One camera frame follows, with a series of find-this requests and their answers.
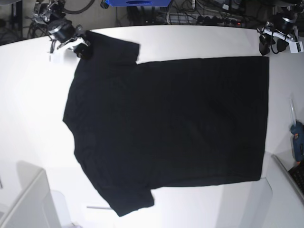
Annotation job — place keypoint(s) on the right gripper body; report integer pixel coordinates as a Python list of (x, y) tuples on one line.
[(65, 35)]

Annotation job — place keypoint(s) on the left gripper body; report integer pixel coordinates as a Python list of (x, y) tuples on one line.
[(281, 26)]

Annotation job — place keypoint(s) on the black T-shirt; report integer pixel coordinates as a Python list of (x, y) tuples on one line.
[(178, 123)]

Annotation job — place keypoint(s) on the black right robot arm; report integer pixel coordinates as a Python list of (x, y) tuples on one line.
[(45, 12)]

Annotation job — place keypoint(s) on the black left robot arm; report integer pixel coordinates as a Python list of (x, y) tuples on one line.
[(287, 6)]

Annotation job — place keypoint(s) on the blue plastic bin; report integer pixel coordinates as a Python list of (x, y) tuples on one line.
[(128, 3)]

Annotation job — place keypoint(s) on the black power strip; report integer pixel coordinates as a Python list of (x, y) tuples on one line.
[(218, 21)]

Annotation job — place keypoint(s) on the teal glue gun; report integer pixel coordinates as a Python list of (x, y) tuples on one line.
[(297, 130)]

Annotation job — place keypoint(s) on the black keyboard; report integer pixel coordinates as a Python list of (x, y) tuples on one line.
[(297, 173)]

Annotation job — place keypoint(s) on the white right table divider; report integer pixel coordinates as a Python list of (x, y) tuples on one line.
[(282, 184)]

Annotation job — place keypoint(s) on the white table divider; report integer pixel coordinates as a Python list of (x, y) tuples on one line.
[(282, 184), (27, 201)]

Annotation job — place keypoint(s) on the white left table divider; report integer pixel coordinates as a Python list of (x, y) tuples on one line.
[(27, 201)]

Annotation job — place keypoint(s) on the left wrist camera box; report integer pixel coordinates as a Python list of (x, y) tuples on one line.
[(296, 47)]

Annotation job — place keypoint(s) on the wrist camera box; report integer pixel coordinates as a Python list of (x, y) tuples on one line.
[(296, 47), (55, 58)]

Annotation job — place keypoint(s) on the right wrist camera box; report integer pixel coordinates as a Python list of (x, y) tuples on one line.
[(55, 58)]

